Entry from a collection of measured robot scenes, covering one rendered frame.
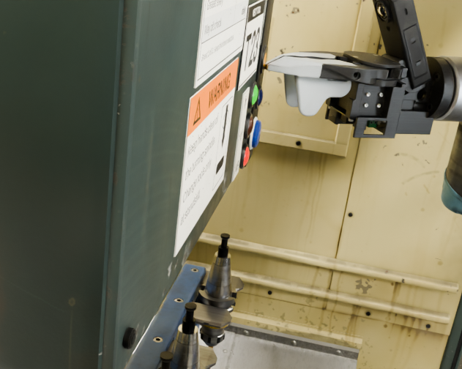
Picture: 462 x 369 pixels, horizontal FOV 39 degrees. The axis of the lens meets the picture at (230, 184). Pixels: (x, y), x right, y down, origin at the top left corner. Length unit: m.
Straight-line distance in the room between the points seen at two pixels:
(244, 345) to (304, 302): 0.19
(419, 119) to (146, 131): 0.51
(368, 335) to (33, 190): 1.39
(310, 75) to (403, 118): 0.14
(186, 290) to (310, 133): 0.52
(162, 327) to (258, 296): 0.66
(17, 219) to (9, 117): 0.05
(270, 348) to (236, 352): 0.08
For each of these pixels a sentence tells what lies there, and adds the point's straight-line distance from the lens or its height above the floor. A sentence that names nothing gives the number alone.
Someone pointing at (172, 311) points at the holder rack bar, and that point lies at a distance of 1.02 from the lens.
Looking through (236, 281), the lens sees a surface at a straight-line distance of 1.14.
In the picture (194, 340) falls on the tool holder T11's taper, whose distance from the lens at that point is 0.86.
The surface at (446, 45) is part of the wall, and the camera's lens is 1.41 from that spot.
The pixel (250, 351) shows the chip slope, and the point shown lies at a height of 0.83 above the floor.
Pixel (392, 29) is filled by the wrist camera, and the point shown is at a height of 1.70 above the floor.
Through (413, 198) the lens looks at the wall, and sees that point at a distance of 1.48.
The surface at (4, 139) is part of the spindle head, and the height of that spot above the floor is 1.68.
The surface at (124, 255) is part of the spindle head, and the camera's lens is 0.31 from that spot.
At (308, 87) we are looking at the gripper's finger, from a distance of 0.69.
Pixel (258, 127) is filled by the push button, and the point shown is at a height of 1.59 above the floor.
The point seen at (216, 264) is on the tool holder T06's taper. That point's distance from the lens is 1.05.
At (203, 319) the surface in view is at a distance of 1.03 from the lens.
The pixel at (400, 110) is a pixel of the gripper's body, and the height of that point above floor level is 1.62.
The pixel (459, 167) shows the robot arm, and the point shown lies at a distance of 0.85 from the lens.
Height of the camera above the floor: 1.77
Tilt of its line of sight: 21 degrees down
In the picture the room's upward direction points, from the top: 7 degrees clockwise
